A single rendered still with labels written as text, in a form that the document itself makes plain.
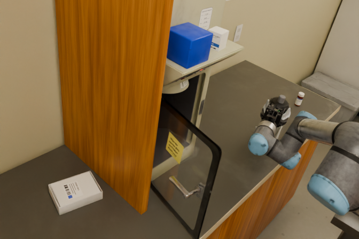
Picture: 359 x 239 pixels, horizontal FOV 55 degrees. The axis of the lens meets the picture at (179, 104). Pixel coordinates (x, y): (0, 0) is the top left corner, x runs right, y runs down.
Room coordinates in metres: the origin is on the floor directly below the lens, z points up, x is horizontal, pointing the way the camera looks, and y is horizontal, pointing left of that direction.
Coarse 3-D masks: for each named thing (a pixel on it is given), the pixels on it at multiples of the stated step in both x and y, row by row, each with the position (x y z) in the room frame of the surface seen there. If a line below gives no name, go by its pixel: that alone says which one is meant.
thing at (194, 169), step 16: (160, 112) 0.89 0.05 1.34; (176, 112) 0.84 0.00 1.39; (160, 128) 0.88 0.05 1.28; (176, 128) 0.83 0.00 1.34; (192, 128) 0.78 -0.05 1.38; (160, 144) 0.87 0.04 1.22; (192, 144) 0.77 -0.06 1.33; (208, 144) 0.73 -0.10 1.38; (160, 160) 0.87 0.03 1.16; (192, 160) 0.76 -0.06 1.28; (208, 160) 0.72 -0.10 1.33; (160, 176) 0.86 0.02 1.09; (176, 176) 0.80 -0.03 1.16; (192, 176) 0.75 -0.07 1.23; (208, 176) 0.71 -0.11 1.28; (160, 192) 0.85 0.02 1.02; (176, 192) 0.79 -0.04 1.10; (208, 192) 0.70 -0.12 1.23; (176, 208) 0.78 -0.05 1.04; (192, 208) 0.73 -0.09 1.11; (192, 224) 0.72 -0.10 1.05
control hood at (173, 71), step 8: (224, 48) 1.07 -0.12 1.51; (232, 48) 1.08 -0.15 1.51; (240, 48) 1.09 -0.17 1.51; (216, 56) 1.00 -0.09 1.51; (224, 56) 1.02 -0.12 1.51; (168, 64) 0.89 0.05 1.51; (176, 64) 0.90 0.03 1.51; (200, 64) 0.93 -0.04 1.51; (208, 64) 0.95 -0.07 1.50; (168, 72) 0.89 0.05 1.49; (176, 72) 0.87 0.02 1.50; (184, 72) 0.86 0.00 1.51; (192, 72) 0.91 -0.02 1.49; (168, 80) 0.89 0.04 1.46
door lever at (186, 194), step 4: (172, 176) 0.75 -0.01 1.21; (172, 180) 0.74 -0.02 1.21; (176, 180) 0.74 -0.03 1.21; (176, 184) 0.73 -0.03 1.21; (180, 184) 0.73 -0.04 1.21; (176, 188) 0.72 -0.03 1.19; (180, 188) 0.71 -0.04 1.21; (184, 188) 0.71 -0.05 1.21; (196, 188) 0.72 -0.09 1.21; (184, 192) 0.70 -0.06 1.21; (188, 192) 0.70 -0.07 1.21; (192, 192) 0.71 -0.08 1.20; (196, 192) 0.71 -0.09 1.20; (184, 196) 0.69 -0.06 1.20; (188, 196) 0.69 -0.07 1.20
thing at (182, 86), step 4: (176, 84) 1.07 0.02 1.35; (180, 84) 1.08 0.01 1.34; (184, 84) 1.09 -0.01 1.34; (188, 84) 1.12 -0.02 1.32; (168, 88) 1.05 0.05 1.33; (172, 88) 1.05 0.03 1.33; (176, 88) 1.06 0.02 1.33; (180, 88) 1.07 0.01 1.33; (184, 88) 1.09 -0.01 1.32; (164, 92) 1.04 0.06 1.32; (168, 92) 1.04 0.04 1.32; (172, 92) 1.05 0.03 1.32; (176, 92) 1.06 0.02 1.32
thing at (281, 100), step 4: (280, 96) 1.34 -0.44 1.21; (284, 96) 1.34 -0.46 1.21; (272, 100) 1.34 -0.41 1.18; (276, 100) 1.35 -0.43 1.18; (280, 100) 1.33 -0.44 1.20; (284, 100) 1.33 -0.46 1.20; (276, 104) 1.31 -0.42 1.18; (280, 104) 1.32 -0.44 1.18; (284, 104) 1.33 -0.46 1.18; (288, 104) 1.34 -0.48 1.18; (280, 108) 1.30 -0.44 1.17; (284, 108) 1.30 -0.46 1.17
